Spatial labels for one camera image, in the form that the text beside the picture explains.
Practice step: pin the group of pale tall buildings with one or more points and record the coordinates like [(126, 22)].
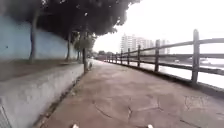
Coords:
[(133, 42)]

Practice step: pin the red paved path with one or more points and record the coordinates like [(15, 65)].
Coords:
[(133, 96)]

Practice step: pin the row of big dark trees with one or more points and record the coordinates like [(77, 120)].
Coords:
[(83, 15)]

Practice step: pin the grey kerb under fence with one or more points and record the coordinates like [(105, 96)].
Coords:
[(173, 79)]

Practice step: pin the grey water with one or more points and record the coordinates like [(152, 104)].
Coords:
[(176, 70)]

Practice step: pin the robot's own part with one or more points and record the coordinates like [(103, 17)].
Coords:
[(150, 126), (75, 126)]

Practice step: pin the dark wooden rail fence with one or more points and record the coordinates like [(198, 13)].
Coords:
[(195, 56)]

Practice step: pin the low grey concrete wall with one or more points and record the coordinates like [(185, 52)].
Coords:
[(30, 93)]

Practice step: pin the blue painted wall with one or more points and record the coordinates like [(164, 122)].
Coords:
[(15, 41)]

